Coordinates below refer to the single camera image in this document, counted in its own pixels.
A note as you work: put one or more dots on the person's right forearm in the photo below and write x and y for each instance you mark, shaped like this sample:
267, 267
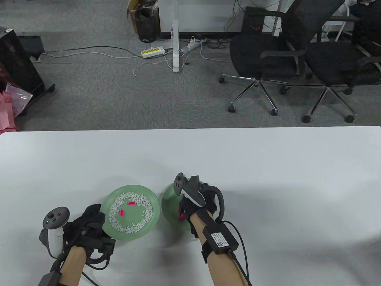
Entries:
220, 268

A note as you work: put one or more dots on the person's right hand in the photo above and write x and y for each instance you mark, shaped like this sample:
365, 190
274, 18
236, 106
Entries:
190, 208

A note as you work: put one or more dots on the white power strip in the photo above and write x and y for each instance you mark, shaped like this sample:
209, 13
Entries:
192, 44

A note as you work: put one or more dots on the person's left hand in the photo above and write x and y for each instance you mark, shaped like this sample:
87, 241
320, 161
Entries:
86, 226

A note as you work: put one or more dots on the cardboard box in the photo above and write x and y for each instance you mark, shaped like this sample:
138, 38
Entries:
132, 15

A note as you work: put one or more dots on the grey white controller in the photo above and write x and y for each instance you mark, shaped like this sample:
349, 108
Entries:
193, 193
56, 217

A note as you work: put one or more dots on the pile of white rice grains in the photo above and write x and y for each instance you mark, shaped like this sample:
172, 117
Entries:
114, 214

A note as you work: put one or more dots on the yellow power strip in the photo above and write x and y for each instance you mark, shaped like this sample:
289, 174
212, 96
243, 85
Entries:
152, 52

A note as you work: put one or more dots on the black mesh office chair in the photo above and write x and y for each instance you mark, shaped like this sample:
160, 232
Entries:
256, 53
333, 62

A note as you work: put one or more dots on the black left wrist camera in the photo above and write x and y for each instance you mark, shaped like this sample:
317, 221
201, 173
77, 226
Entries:
106, 246

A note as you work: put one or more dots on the pink paper stack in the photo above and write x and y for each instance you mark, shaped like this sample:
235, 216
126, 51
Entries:
6, 116

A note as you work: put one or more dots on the pink plastic bag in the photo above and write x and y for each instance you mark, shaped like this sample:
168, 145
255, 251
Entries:
18, 98

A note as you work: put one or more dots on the black left forearm sensor box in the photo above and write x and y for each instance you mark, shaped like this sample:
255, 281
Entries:
49, 279

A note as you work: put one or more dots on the white desk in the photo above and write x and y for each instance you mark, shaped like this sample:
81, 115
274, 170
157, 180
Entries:
176, 44

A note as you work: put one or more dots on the white stool frame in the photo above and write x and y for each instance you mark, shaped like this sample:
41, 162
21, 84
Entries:
340, 29

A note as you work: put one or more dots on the black rolling cabinet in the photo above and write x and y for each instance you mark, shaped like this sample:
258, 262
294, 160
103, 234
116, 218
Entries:
18, 65

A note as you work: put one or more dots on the black bag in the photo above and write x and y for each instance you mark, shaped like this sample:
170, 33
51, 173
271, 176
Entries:
366, 18

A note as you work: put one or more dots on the black right forearm sensor box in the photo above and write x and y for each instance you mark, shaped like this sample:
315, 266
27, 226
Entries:
220, 238

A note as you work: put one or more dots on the black trash bin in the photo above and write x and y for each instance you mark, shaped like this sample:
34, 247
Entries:
147, 26

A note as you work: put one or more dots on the grey white left controller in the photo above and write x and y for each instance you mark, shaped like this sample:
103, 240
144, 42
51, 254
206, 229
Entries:
56, 217

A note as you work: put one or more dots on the grey white right controller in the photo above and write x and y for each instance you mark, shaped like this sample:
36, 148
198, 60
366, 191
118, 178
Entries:
193, 193

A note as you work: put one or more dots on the black computer tower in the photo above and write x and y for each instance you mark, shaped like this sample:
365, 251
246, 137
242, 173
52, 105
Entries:
251, 18

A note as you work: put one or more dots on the person's left forearm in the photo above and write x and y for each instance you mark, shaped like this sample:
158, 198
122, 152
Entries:
73, 265

